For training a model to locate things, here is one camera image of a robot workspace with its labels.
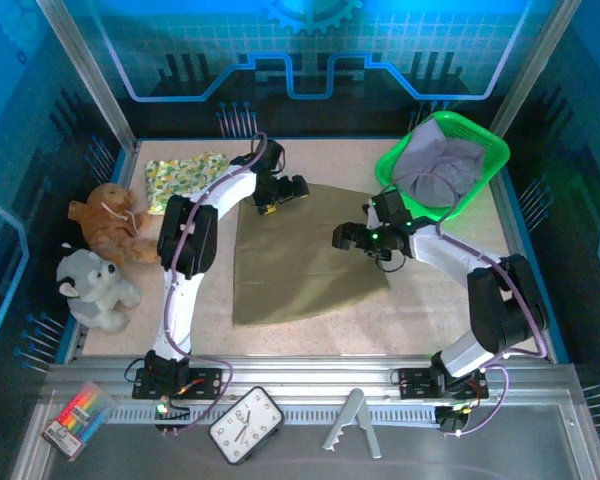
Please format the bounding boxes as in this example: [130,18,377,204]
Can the aluminium frame post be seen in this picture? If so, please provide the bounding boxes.
[489,0,584,139]
[34,0,139,151]

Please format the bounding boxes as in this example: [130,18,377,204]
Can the lemon print skirt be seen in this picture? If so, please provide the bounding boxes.
[144,150,230,217]

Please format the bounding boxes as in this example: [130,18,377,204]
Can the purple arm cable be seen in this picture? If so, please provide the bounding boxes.
[157,131,270,437]
[389,169,551,439]

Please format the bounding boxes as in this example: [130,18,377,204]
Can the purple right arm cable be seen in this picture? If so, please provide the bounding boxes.
[389,169,551,439]

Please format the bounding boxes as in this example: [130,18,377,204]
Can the green plastic basket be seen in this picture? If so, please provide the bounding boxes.
[373,110,511,221]

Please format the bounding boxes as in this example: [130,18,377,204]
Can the silver metal stand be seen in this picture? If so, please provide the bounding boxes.
[322,388,383,460]

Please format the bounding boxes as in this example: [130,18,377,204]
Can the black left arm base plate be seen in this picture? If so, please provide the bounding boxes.
[132,359,224,401]

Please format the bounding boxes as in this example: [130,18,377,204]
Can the lavender grey skirt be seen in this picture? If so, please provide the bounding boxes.
[393,122,486,209]

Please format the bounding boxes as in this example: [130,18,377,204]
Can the brown plush toy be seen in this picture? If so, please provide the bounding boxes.
[67,183,160,266]

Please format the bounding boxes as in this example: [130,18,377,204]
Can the black white alarm clock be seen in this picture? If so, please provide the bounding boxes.
[208,385,285,466]

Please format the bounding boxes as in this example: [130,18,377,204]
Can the marker pen pack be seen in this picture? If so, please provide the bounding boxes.
[40,382,115,462]

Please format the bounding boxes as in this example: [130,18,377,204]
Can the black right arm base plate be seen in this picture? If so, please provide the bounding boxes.
[397,367,489,401]

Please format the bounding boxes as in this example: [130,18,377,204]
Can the olive green skirt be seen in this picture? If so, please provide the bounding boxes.
[231,182,391,327]

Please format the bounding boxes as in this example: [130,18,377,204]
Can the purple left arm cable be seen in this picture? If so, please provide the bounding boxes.
[157,131,270,437]

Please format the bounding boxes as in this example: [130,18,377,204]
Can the grey white husky plush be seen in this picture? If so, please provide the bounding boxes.
[55,243,142,334]

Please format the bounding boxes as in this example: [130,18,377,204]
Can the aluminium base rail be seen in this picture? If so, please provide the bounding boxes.
[44,355,579,429]

